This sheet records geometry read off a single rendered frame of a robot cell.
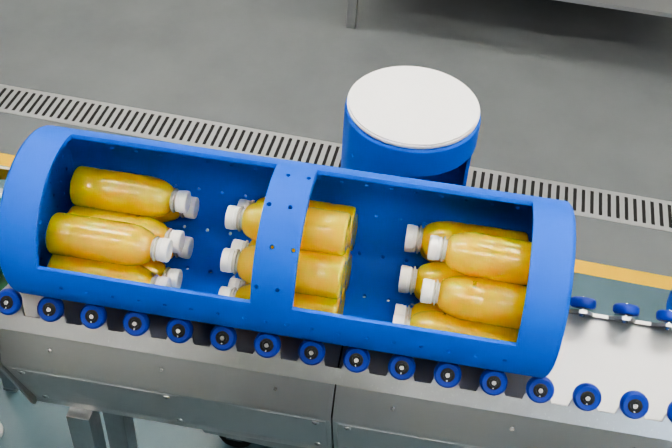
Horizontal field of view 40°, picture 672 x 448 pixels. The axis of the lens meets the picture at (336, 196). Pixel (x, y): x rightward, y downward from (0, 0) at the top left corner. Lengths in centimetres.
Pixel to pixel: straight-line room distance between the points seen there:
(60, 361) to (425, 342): 65
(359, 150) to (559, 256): 64
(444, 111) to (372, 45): 210
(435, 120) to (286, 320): 64
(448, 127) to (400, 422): 62
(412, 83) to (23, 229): 90
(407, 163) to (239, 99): 188
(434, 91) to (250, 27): 219
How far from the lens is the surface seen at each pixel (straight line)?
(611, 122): 381
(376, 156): 188
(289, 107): 364
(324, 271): 145
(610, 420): 162
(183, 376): 165
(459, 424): 162
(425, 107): 195
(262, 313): 145
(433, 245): 146
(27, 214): 150
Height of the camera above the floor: 219
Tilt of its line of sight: 42 degrees down
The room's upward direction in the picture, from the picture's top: 4 degrees clockwise
